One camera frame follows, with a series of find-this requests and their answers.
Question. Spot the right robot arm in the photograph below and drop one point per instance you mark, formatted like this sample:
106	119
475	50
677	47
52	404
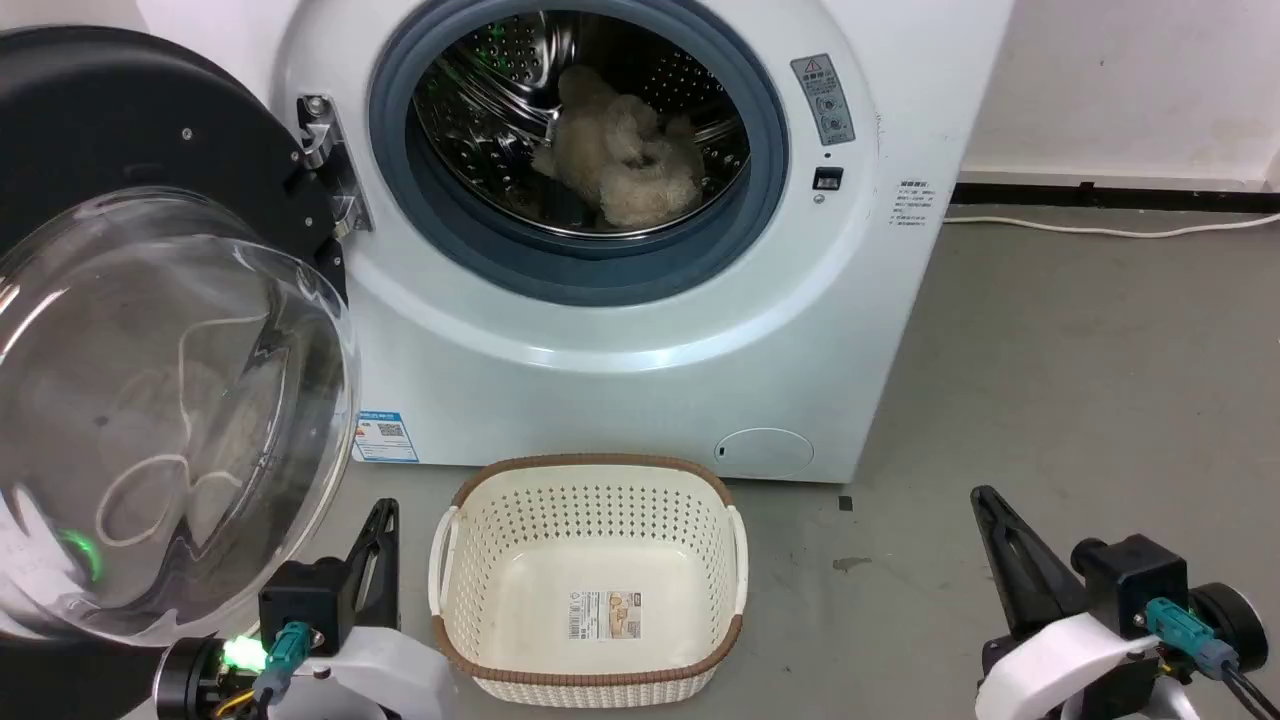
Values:
1237	615

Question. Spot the cream laundry basket brown rim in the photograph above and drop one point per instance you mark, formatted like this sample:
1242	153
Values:
590	510

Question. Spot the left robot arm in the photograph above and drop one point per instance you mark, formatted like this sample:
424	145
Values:
185	682

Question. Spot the white front-load washing machine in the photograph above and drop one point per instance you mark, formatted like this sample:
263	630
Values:
600	400

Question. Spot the beige plush toy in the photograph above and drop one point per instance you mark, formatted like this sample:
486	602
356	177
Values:
625	160

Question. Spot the blue white QR sticker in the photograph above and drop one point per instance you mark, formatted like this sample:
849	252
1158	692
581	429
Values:
385	438

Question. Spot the metal door hinge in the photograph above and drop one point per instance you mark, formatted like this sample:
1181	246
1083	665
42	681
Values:
322	140

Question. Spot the grey warning label sticker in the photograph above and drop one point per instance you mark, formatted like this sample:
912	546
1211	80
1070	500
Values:
824	100

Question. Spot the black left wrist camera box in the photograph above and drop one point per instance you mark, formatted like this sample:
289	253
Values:
305	595

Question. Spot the stainless steel washer drum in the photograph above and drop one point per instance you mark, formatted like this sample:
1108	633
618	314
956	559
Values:
480	90

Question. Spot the black baseboard strip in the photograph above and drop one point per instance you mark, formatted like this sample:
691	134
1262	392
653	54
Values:
1120	196

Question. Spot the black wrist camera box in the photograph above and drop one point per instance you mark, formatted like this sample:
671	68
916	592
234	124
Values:
1135	580
305	595

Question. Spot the black washer door glass bowl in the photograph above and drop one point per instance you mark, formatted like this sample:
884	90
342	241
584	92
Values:
100	110

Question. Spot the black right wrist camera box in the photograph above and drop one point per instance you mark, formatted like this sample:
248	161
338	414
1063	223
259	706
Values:
1135	580

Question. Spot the white text sticker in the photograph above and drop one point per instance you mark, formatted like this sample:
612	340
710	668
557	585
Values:
912	204

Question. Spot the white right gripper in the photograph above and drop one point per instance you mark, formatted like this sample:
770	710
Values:
1060	645

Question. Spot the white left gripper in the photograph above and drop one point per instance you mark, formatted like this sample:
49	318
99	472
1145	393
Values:
400	675

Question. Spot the paper label inside basket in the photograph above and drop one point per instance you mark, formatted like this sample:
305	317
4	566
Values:
605	615

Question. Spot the round white filter cover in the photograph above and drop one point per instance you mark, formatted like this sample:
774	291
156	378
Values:
764	453

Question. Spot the black door latch slot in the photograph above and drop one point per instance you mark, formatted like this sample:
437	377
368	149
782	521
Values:
827	179

